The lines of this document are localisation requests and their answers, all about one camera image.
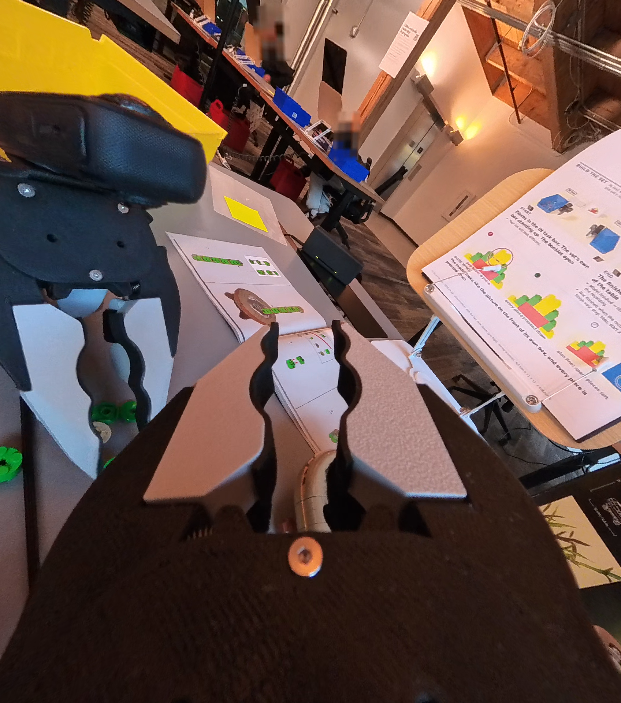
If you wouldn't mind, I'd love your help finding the black office chair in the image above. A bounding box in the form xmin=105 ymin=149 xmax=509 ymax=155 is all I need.
xmin=310 ymin=181 xmax=378 ymax=248

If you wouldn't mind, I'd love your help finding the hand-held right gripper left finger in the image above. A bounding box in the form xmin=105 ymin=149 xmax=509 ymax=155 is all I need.
xmin=143 ymin=323 xmax=280 ymax=532

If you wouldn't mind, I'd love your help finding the black electronic box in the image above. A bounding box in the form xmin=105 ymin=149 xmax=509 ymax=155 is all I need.
xmin=298 ymin=226 xmax=364 ymax=297

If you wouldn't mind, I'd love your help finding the white wall notice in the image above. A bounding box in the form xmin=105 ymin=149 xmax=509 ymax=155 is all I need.
xmin=379 ymin=12 xmax=430 ymax=79

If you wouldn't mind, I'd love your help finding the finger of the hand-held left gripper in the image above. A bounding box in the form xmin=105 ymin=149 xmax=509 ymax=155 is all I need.
xmin=103 ymin=297 xmax=175 ymax=430
xmin=13 ymin=303 xmax=104 ymax=480

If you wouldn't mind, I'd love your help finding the yellow plastic bin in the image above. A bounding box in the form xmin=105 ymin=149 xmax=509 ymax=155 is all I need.
xmin=0 ymin=0 xmax=228 ymax=163

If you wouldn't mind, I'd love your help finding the printed instruction sheet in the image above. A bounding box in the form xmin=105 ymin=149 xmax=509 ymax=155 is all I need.
xmin=422 ymin=116 xmax=621 ymax=441

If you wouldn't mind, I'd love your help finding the red bin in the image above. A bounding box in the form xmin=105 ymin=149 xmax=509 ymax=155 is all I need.
xmin=269 ymin=158 xmax=308 ymax=201
xmin=170 ymin=65 xmax=205 ymax=108
xmin=209 ymin=99 xmax=251 ymax=153

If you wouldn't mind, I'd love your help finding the brown brick-built pot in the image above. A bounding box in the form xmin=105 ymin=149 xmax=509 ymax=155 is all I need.
xmin=282 ymin=450 xmax=340 ymax=533

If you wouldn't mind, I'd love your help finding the yellow paper sheet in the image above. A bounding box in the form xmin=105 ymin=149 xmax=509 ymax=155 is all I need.
xmin=224 ymin=196 xmax=268 ymax=233

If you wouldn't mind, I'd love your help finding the wall lamp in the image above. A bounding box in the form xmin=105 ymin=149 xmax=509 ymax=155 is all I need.
xmin=450 ymin=112 xmax=481 ymax=145

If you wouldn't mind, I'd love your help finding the instruction sheet on stand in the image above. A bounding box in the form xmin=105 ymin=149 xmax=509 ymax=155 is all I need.
xmin=406 ymin=115 xmax=621 ymax=451

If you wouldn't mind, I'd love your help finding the long brown table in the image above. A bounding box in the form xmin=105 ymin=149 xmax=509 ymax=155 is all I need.
xmin=170 ymin=0 xmax=385 ymax=207

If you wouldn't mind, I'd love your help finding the blue plastic bin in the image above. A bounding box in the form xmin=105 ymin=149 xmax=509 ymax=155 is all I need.
xmin=328 ymin=140 xmax=372 ymax=183
xmin=272 ymin=87 xmax=312 ymax=127

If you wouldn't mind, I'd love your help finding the open instruction booklet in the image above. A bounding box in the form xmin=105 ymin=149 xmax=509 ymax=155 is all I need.
xmin=167 ymin=232 xmax=377 ymax=457

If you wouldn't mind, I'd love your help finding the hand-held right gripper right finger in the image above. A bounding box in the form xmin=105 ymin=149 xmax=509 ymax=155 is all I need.
xmin=324 ymin=320 xmax=468 ymax=532

